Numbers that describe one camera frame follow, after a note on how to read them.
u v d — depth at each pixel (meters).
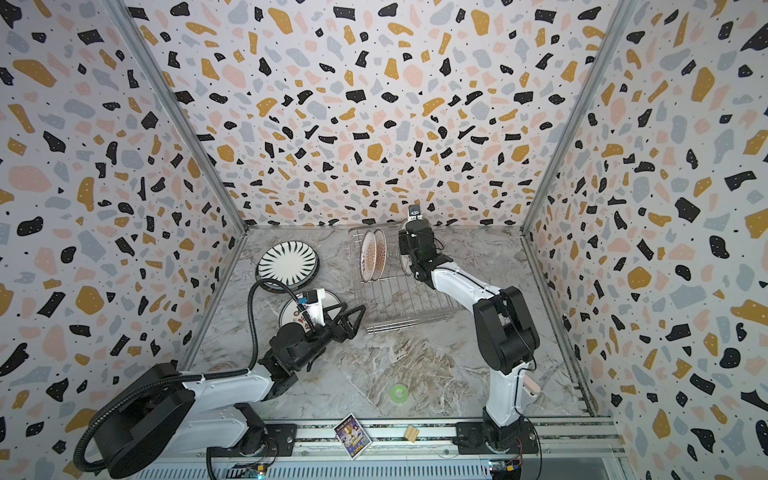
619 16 0.72
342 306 0.82
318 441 0.75
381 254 0.93
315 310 0.72
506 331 0.50
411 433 0.75
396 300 1.00
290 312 0.96
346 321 0.70
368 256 1.04
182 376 0.48
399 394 0.82
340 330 0.71
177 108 0.86
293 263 1.07
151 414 0.42
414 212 0.80
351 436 0.73
